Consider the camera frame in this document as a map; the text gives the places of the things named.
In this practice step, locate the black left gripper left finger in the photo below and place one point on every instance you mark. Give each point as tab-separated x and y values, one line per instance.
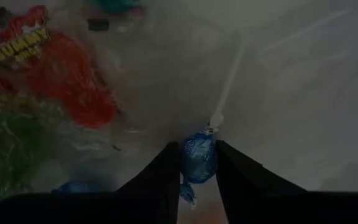
163	174

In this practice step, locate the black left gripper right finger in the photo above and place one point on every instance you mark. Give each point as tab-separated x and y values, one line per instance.
235	177

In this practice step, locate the red gummy in clear wrapper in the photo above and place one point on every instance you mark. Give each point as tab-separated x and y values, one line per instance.
67	81

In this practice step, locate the green gummy in clear wrapper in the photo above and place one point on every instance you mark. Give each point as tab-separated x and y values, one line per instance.
8	149

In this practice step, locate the teal gummy in clear wrapper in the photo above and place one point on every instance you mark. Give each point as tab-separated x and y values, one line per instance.
117	4

